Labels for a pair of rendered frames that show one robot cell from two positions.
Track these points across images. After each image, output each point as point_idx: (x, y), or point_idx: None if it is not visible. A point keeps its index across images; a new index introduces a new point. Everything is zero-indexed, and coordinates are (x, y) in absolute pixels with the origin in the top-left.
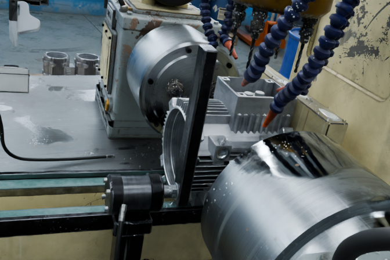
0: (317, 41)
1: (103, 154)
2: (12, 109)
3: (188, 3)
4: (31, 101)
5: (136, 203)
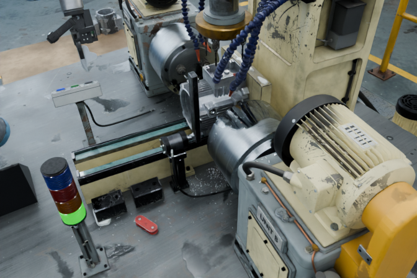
0: None
1: (147, 109)
2: None
3: None
4: None
5: (177, 147)
